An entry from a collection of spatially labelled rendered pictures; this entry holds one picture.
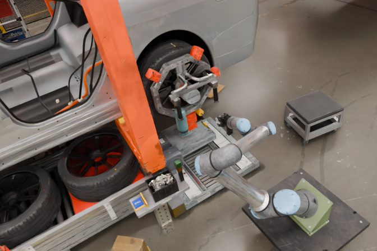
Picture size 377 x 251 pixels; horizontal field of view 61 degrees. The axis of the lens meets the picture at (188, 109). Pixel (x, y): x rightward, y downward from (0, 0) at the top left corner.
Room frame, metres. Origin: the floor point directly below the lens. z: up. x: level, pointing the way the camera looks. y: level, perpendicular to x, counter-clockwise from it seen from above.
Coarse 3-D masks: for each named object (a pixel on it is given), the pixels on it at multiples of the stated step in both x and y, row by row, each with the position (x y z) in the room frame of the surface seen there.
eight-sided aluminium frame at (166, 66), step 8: (184, 56) 2.24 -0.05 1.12; (192, 56) 2.25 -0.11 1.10; (168, 64) 2.16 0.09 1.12; (176, 64) 2.17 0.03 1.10; (208, 64) 2.28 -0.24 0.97; (160, 72) 2.15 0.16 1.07; (160, 80) 2.10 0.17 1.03; (152, 88) 2.10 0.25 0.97; (208, 88) 2.27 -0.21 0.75; (200, 96) 2.28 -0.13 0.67; (160, 104) 2.08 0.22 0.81; (192, 104) 2.25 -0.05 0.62; (200, 104) 2.22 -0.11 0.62; (160, 112) 2.07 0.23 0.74; (168, 112) 2.10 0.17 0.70
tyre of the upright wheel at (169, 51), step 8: (168, 40) 2.46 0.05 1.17; (176, 40) 2.48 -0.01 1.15; (152, 48) 2.39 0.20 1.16; (160, 48) 2.34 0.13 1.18; (168, 48) 2.31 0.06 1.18; (176, 48) 2.29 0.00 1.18; (184, 48) 2.30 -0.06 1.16; (144, 56) 2.36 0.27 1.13; (152, 56) 2.29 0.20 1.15; (160, 56) 2.23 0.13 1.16; (168, 56) 2.24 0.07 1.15; (176, 56) 2.26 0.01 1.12; (144, 64) 2.28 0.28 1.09; (152, 64) 2.20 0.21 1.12; (160, 64) 2.20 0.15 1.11; (144, 72) 2.21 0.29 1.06; (144, 80) 2.16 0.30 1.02; (144, 88) 2.14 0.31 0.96; (152, 96) 2.15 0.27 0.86; (152, 104) 2.14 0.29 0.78
